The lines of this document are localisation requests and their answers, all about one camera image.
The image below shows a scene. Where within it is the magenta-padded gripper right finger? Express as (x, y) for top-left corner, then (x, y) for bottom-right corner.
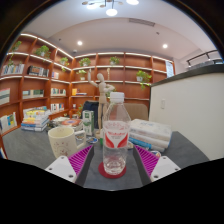
(133, 144), (182, 186)

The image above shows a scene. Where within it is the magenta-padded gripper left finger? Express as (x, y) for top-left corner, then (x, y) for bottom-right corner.
(44, 144), (95, 187)

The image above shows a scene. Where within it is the clear plastic water bottle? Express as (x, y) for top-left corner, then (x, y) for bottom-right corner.
(101, 91), (132, 176)

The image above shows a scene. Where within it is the white ceramic mug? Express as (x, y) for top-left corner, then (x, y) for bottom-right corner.
(47, 126), (87, 159)

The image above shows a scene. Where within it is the stack of white books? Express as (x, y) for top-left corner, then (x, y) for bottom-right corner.
(128, 118), (173, 153)

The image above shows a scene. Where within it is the flat round red coaster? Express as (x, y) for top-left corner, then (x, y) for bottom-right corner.
(97, 161), (128, 180)

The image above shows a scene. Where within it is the tall green white carton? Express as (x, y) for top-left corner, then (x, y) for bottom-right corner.
(81, 109), (95, 137)

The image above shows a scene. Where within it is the stack of colourful books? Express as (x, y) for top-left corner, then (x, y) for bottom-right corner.
(20, 106), (51, 133)

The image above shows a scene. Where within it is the beige chair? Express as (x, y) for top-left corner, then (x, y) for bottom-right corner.
(123, 103), (149, 122)

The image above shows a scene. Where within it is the wooden artist mannequin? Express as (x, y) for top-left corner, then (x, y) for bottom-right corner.
(87, 69), (116, 139)

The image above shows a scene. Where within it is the ceiling air vent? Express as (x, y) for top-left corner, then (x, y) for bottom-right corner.
(128, 17), (156, 27)

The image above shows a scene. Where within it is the branched ceiling lamp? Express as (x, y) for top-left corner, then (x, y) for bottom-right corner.
(81, 0), (140, 17)

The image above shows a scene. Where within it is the wooden wall shelf unit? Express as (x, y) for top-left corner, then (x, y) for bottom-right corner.
(0, 32), (176, 134)

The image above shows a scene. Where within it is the white wall poster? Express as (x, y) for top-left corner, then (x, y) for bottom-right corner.
(165, 60), (175, 79)

